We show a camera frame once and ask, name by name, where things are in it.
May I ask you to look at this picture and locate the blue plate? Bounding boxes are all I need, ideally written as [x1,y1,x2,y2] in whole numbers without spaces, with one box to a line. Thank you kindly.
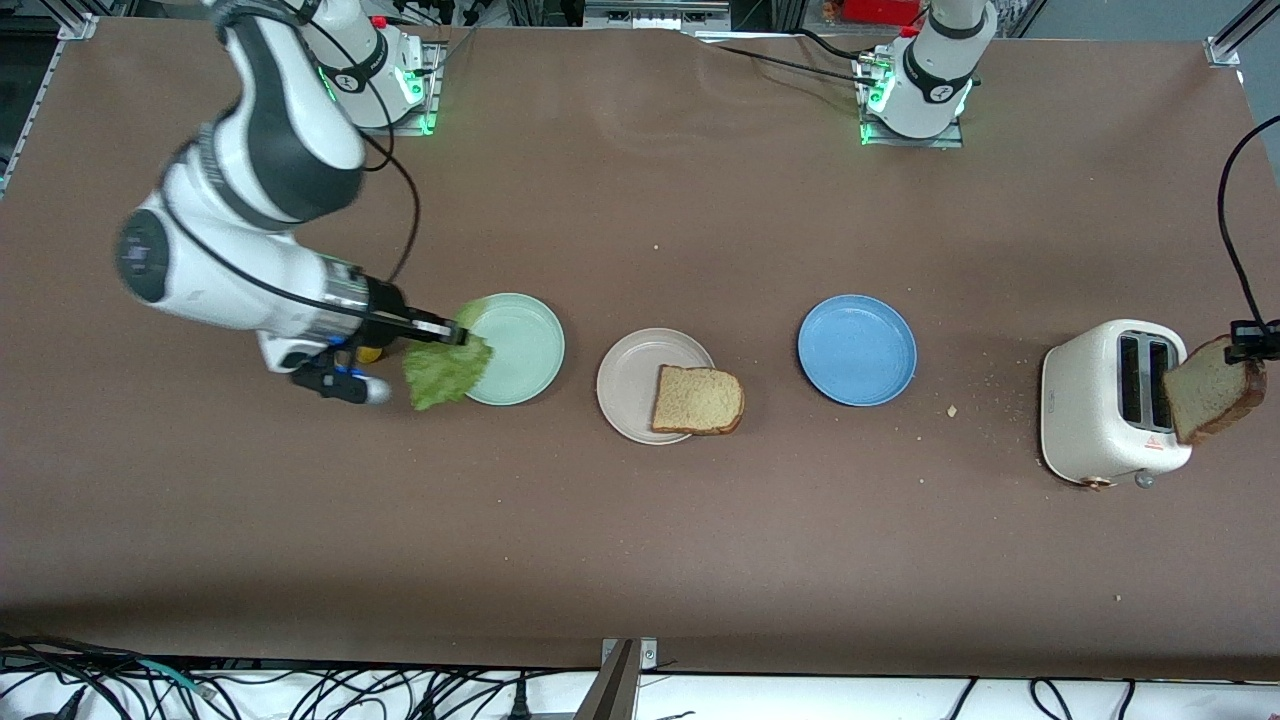
[797,293,918,407]

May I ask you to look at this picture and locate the aluminium frame profile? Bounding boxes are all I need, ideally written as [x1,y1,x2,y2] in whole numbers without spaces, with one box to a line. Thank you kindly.
[0,0,101,196]
[1205,0,1280,67]

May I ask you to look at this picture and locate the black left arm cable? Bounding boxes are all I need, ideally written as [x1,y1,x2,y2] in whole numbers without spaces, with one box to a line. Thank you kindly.
[1216,115,1280,333]

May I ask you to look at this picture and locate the grey metal bracket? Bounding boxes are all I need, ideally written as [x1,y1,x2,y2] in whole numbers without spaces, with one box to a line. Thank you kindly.
[600,638,659,720]

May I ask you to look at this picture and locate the tangled black cables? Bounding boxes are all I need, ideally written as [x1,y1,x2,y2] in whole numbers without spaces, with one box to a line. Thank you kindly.
[0,635,601,720]

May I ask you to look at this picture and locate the silver metal rail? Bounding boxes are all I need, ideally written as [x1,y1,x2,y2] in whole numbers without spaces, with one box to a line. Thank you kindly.
[583,0,731,31]

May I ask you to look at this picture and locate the black cable loop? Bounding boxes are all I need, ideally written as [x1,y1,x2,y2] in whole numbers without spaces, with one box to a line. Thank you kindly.
[1030,678,1077,720]

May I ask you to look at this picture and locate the beige plate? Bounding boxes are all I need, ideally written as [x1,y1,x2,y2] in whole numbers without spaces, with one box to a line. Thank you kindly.
[596,328,719,445]

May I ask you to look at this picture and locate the black base cable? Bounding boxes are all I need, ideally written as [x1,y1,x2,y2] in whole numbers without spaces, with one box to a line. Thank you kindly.
[700,28,886,89]

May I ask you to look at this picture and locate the green lettuce leaf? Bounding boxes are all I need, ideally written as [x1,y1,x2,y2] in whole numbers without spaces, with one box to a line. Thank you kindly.
[402,298,497,413]

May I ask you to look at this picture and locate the teal cable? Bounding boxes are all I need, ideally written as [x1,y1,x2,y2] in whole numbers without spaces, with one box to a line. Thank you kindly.
[135,658,217,698]

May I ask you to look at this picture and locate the brown toasted bread slice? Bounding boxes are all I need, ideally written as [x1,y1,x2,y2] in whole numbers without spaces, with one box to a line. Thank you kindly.
[1162,335,1269,447]
[651,365,747,437]

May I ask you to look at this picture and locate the white toaster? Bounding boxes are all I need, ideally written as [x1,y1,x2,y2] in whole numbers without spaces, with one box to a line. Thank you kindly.
[1040,320,1196,493]

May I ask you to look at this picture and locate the red box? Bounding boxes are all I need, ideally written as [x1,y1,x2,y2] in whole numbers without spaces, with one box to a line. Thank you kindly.
[842,0,926,26]

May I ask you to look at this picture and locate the mint green plate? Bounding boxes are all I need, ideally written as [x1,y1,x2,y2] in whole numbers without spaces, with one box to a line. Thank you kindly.
[445,292,566,407]

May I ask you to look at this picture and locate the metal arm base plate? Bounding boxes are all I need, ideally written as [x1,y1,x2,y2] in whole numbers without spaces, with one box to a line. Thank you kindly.
[858,50,967,150]
[330,40,443,137]

